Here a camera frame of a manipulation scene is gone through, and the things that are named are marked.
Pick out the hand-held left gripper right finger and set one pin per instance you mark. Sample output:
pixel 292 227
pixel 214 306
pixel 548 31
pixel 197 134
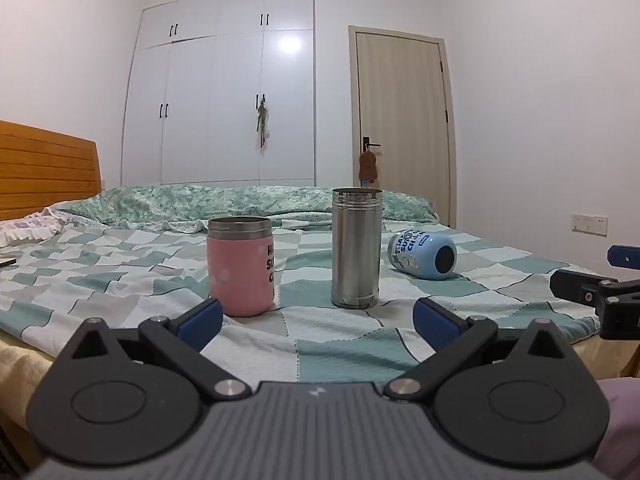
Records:
pixel 434 321

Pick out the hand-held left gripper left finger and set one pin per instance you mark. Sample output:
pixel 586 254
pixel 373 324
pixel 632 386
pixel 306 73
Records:
pixel 201 321

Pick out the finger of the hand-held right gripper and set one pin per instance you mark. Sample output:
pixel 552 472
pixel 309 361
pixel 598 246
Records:
pixel 575 285
pixel 625 256

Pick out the blue printed cup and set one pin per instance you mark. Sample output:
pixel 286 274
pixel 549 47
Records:
pixel 425 255

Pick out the pink cup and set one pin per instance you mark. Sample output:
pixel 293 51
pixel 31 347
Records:
pixel 240 275

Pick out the tall steel cup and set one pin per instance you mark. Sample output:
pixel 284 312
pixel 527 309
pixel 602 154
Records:
pixel 356 255

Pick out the checkered green blanket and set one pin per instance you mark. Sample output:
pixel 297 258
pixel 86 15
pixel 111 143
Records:
pixel 125 280

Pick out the green floral duvet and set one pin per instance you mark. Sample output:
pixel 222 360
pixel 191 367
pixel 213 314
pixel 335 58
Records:
pixel 175 202

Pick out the person's pink clothing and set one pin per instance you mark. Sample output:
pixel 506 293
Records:
pixel 622 430

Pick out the yellow bed sheet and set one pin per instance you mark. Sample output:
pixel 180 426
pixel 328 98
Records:
pixel 20 375

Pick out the floral pillow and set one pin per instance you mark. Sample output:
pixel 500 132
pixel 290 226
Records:
pixel 25 227

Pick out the black phone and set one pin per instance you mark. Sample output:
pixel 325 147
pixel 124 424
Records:
pixel 6 262

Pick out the green hanging ornament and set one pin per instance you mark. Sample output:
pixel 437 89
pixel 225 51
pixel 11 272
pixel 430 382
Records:
pixel 261 120

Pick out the white wardrobe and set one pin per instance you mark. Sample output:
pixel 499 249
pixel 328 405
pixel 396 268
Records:
pixel 200 110

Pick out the wooden headboard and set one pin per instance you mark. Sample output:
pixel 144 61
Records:
pixel 45 175

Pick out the beige door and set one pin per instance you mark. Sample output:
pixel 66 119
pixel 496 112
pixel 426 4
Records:
pixel 400 110

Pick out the white wall socket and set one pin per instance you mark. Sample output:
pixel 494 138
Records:
pixel 590 223

